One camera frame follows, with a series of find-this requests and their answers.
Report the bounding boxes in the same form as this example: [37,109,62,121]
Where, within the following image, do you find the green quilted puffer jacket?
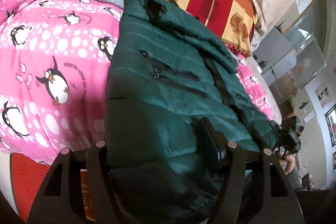
[104,0,278,223]

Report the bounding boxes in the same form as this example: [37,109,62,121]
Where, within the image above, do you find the person's hand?
[274,148,297,176]

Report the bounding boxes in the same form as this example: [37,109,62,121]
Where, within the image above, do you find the red mat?
[10,152,95,223]

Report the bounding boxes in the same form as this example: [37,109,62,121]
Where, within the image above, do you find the grey cabinet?
[253,27,326,104]

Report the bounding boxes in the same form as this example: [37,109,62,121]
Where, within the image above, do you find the pink penguin blanket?
[1,0,122,164]

